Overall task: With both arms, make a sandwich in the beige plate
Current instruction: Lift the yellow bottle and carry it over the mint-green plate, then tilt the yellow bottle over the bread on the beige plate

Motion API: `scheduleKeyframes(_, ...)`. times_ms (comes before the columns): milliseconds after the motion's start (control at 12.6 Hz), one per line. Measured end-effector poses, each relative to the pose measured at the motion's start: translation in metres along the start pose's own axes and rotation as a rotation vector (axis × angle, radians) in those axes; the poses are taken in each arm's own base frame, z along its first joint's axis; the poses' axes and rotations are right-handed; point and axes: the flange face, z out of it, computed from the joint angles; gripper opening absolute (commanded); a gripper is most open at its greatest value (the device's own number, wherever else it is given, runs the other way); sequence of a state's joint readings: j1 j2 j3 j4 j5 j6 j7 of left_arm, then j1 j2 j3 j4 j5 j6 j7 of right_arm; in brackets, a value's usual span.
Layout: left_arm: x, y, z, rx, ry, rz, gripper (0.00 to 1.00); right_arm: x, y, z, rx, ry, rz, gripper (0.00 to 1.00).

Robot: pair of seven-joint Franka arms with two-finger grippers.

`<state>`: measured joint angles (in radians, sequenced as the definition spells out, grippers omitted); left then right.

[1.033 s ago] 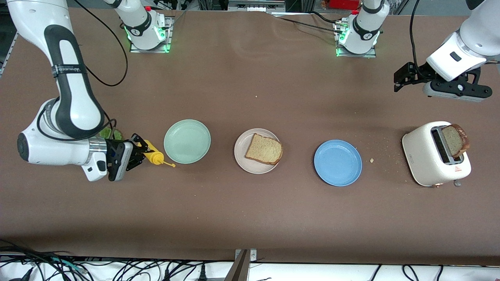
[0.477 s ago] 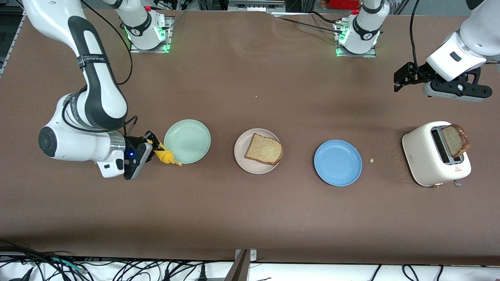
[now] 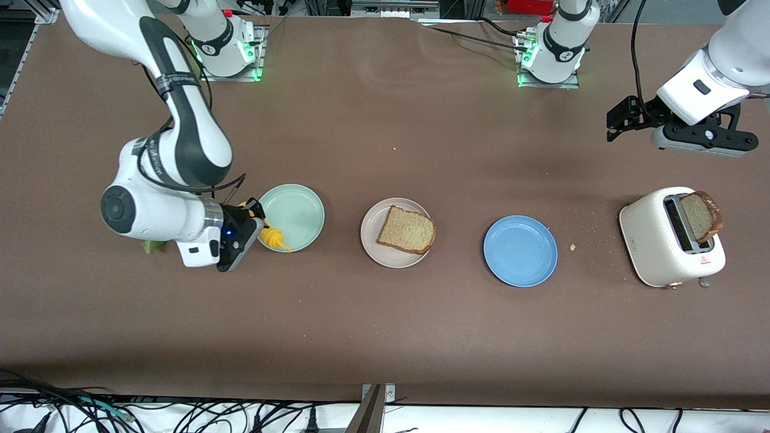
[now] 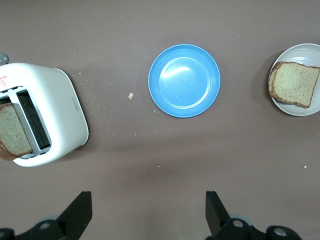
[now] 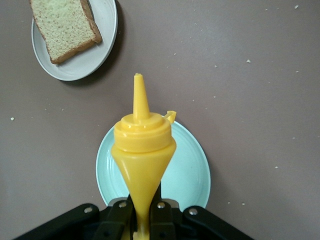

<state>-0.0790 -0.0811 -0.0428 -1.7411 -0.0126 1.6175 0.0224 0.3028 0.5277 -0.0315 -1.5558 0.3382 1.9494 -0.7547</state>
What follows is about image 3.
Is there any yellow mustard squeeze bottle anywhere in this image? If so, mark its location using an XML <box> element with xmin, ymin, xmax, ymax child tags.
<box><xmin>236</xmin><ymin>200</ymin><xmax>294</xmax><ymax>253</ymax></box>

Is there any light crust bread slice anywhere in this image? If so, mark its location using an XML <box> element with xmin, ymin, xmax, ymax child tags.
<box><xmin>377</xmin><ymin>205</ymin><xmax>437</xmax><ymax>255</ymax></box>

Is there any green round plate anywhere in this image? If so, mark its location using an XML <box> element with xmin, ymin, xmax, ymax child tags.
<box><xmin>252</xmin><ymin>183</ymin><xmax>325</xmax><ymax>253</ymax></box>

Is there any beige round plate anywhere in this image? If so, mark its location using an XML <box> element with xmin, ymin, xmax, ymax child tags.
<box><xmin>360</xmin><ymin>198</ymin><xmax>434</xmax><ymax>268</ymax></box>

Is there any blue round plate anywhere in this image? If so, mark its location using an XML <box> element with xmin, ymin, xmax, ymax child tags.
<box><xmin>484</xmin><ymin>215</ymin><xmax>558</xmax><ymax>288</ymax></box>

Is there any dark crust bread slice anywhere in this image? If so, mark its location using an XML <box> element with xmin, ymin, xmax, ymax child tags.
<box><xmin>680</xmin><ymin>191</ymin><xmax>724</xmax><ymax>244</ymax></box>

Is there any white two-slot toaster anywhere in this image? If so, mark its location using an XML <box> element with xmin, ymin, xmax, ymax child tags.
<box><xmin>619</xmin><ymin>186</ymin><xmax>727</xmax><ymax>289</ymax></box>

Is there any red box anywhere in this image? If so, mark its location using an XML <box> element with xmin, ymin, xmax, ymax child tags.
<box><xmin>496</xmin><ymin>0</ymin><xmax>557</xmax><ymax>16</ymax></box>

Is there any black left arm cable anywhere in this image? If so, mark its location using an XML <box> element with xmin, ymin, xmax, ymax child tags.
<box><xmin>630</xmin><ymin>0</ymin><xmax>665</xmax><ymax>124</ymax></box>

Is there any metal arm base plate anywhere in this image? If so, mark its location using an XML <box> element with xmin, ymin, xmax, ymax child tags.
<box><xmin>514</xmin><ymin>33</ymin><xmax>581</xmax><ymax>90</ymax></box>
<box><xmin>199</xmin><ymin>24</ymin><xmax>266</xmax><ymax>82</ymax></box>

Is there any metal table edge bracket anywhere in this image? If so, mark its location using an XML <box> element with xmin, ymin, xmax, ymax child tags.
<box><xmin>359</xmin><ymin>383</ymin><xmax>398</xmax><ymax>433</ymax></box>

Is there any teal cable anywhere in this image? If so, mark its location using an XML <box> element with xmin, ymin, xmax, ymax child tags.
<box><xmin>75</xmin><ymin>396</ymin><xmax>130</xmax><ymax>420</ymax></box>

